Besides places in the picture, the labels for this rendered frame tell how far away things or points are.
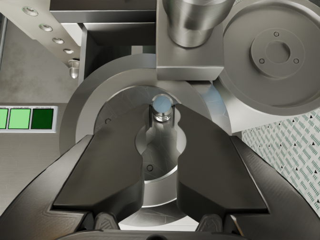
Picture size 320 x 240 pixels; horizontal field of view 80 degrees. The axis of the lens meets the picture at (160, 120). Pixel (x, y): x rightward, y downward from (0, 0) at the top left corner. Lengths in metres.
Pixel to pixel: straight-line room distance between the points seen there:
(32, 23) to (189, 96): 0.37
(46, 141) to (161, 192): 0.45
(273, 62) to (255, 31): 0.04
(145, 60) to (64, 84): 1.81
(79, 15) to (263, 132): 0.30
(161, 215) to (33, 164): 0.47
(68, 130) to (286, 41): 0.21
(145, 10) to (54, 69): 1.91
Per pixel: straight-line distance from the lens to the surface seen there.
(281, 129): 0.31
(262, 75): 0.20
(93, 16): 0.20
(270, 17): 0.23
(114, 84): 0.17
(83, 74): 0.20
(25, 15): 0.45
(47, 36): 0.50
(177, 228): 0.53
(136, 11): 0.18
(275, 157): 0.33
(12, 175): 0.63
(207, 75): 0.16
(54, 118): 0.57
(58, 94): 1.97
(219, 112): 0.17
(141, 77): 0.17
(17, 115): 0.62
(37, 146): 0.59
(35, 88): 2.10
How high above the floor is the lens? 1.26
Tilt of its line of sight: 9 degrees down
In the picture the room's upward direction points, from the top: 180 degrees counter-clockwise
